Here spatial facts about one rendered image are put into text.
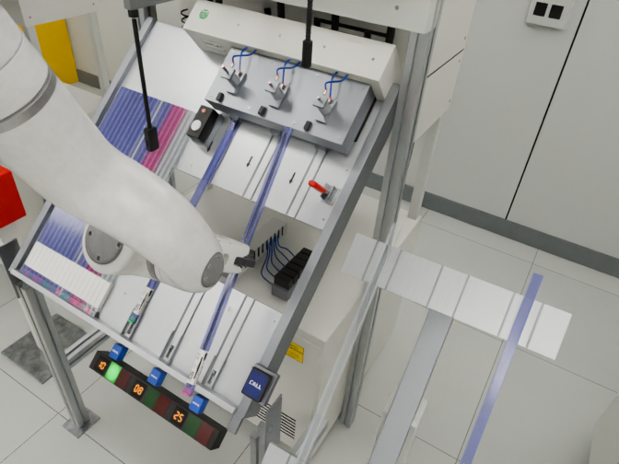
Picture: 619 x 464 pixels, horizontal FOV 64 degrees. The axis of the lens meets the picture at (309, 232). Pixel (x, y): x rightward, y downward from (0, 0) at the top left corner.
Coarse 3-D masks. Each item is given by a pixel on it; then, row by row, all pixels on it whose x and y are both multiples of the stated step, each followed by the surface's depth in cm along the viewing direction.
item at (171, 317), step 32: (128, 288) 107; (160, 288) 105; (160, 320) 103; (192, 320) 100; (224, 320) 98; (256, 320) 96; (160, 352) 101; (192, 352) 99; (224, 352) 96; (256, 352) 94; (224, 384) 95
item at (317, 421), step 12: (396, 228) 79; (384, 252) 79; (384, 264) 79; (372, 276) 79; (372, 288) 79; (360, 312) 78; (360, 324) 78; (348, 336) 78; (348, 348) 78; (336, 372) 78; (336, 384) 78; (324, 396) 78; (324, 408) 77; (312, 420) 78; (312, 432) 77; (312, 444) 77; (300, 456) 77
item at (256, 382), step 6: (252, 372) 89; (258, 372) 89; (252, 378) 89; (258, 378) 88; (264, 378) 88; (246, 384) 89; (252, 384) 88; (258, 384) 88; (264, 384) 88; (246, 390) 88; (252, 390) 88; (258, 390) 88; (252, 396) 88; (258, 396) 87
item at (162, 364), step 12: (24, 276) 114; (36, 288) 112; (60, 300) 109; (84, 312) 107; (96, 324) 105; (120, 336) 102; (132, 348) 100; (144, 348) 101; (156, 360) 98; (168, 372) 97; (180, 372) 97; (204, 396) 93; (216, 396) 92; (228, 408) 91
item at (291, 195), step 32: (160, 32) 124; (160, 64) 121; (192, 64) 118; (160, 96) 118; (192, 96) 116; (224, 128) 110; (256, 128) 108; (192, 160) 111; (224, 160) 108; (256, 160) 106; (288, 160) 103; (320, 160) 101; (352, 160) 99; (256, 192) 104; (288, 192) 101; (320, 192) 99; (320, 224) 97
